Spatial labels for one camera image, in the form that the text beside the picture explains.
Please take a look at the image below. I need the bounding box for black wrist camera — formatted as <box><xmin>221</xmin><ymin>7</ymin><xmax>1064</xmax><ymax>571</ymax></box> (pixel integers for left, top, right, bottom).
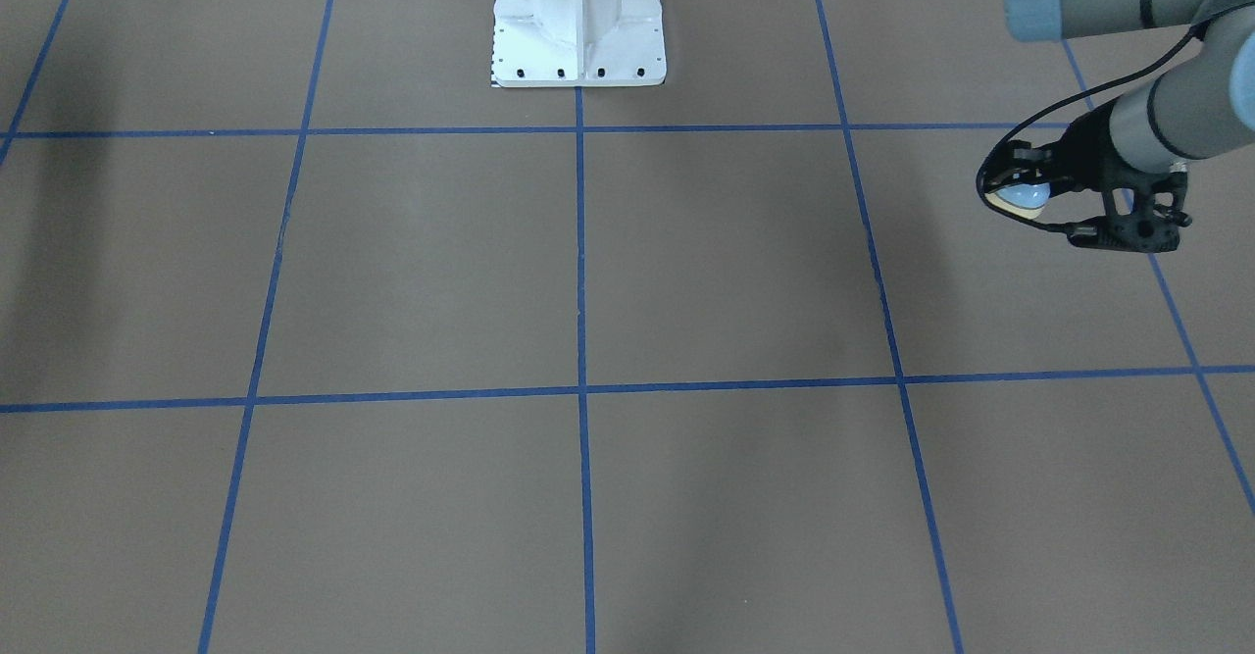
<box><xmin>1063</xmin><ymin>164</ymin><xmax>1194</xmax><ymax>255</ymax></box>

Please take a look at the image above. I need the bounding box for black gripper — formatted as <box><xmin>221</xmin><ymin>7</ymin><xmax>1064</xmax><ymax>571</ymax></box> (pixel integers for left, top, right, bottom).
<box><xmin>986</xmin><ymin>105</ymin><xmax>1127</xmax><ymax>201</ymax></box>

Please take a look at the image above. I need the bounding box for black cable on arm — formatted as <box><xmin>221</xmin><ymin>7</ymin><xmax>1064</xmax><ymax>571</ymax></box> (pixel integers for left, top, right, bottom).
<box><xmin>975</xmin><ymin>8</ymin><xmax>1227</xmax><ymax>235</ymax></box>

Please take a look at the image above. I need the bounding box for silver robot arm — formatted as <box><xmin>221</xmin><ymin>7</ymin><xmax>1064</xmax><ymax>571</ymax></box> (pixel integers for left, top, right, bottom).
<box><xmin>978</xmin><ymin>0</ymin><xmax>1252</xmax><ymax>223</ymax></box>

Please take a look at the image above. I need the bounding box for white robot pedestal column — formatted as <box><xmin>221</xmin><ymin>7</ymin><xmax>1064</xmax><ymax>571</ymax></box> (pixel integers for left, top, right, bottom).
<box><xmin>489</xmin><ymin>0</ymin><xmax>668</xmax><ymax>88</ymax></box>

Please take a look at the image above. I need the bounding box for blue and cream bell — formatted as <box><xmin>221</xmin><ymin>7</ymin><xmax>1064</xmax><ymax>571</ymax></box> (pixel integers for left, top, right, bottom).
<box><xmin>981</xmin><ymin>183</ymin><xmax>1052</xmax><ymax>221</ymax></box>

